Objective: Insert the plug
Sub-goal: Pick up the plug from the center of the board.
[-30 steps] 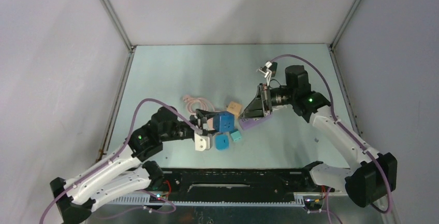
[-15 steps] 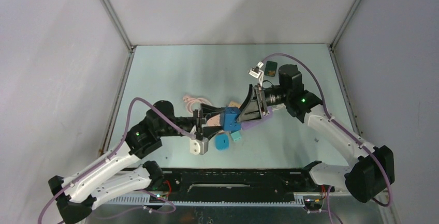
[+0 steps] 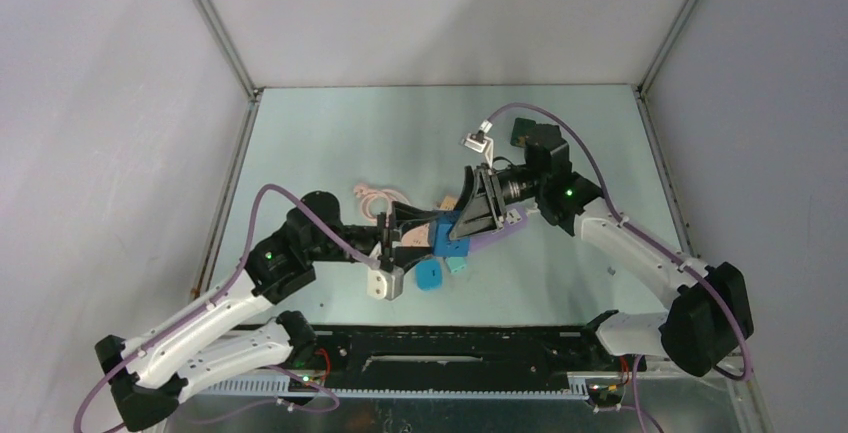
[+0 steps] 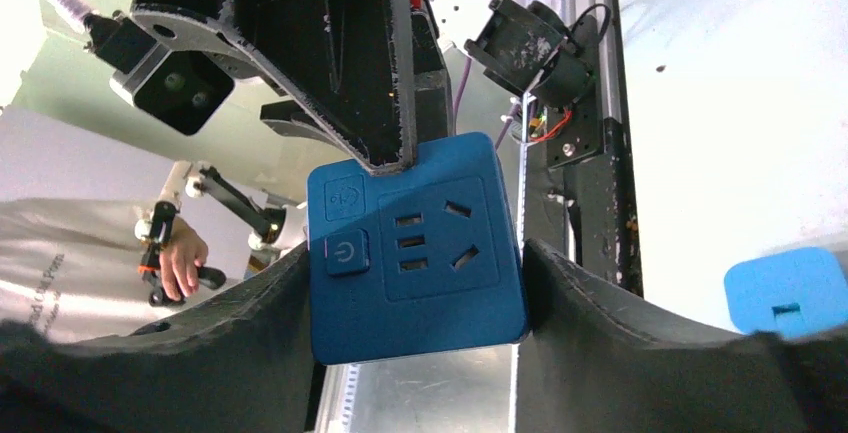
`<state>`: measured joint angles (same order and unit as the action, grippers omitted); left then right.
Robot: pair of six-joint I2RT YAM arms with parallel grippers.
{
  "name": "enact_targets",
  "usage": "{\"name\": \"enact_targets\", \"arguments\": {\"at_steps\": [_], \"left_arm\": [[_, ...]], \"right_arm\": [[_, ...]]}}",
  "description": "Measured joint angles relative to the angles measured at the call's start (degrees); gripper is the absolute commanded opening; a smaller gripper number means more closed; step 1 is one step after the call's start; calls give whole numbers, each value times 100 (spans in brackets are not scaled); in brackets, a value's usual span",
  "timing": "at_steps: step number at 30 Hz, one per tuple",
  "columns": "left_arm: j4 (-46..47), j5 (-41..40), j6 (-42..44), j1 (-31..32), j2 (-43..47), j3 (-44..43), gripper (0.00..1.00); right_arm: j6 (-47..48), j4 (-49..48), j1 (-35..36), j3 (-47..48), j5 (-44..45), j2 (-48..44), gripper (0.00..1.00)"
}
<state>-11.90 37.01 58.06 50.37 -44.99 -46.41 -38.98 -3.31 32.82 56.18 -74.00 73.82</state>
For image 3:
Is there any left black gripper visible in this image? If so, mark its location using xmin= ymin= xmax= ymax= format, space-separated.
xmin=308 ymin=204 xmax=440 ymax=279

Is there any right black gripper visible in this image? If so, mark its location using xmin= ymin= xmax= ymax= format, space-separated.
xmin=444 ymin=165 xmax=545 ymax=244

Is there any dark blue cube socket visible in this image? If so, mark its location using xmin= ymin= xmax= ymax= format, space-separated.
xmin=428 ymin=211 xmax=470 ymax=258

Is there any purple power strip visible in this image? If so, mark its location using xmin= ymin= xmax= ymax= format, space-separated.
xmin=469 ymin=206 xmax=528 ymax=255

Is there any beige cube socket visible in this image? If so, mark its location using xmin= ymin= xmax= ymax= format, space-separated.
xmin=437 ymin=195 xmax=458 ymax=212

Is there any dark green cube socket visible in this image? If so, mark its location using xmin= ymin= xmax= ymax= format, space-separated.
xmin=510 ymin=118 xmax=538 ymax=148

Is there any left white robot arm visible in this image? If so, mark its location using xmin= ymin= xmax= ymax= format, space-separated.
xmin=95 ymin=184 xmax=443 ymax=432

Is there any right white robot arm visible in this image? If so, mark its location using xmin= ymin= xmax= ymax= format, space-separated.
xmin=447 ymin=122 xmax=754 ymax=377

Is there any round pink power strip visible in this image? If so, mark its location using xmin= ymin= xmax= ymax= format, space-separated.
xmin=401 ymin=224 xmax=431 ymax=247

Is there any light blue flat adapter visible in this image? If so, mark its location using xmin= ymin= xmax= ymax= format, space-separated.
xmin=415 ymin=258 xmax=443 ymax=291

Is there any teal small cube adapter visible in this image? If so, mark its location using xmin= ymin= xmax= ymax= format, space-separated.
xmin=444 ymin=257 xmax=468 ymax=275

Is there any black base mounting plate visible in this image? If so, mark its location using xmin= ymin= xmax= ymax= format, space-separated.
xmin=282 ymin=324 xmax=634 ymax=391

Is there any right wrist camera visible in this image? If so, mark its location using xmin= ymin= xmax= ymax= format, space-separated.
xmin=462 ymin=120 xmax=494 ymax=167

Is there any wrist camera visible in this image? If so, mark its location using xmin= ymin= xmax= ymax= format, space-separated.
xmin=462 ymin=120 xmax=494 ymax=167
xmin=366 ymin=268 xmax=405 ymax=301

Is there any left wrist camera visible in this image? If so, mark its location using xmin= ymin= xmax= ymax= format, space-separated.
xmin=366 ymin=268 xmax=405 ymax=301

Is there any pink coiled cable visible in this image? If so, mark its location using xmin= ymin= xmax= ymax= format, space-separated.
xmin=351 ymin=182 xmax=404 ymax=219

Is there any grey cable duct rail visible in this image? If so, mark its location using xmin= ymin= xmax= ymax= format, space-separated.
xmin=198 ymin=374 xmax=589 ymax=401

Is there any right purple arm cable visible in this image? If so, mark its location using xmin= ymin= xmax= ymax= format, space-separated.
xmin=486 ymin=102 xmax=755 ymax=382

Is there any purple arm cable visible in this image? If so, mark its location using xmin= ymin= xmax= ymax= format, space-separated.
xmin=486 ymin=102 xmax=755 ymax=382
xmin=72 ymin=183 xmax=382 ymax=433

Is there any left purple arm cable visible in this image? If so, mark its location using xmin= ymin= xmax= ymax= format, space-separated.
xmin=72 ymin=183 xmax=382 ymax=433

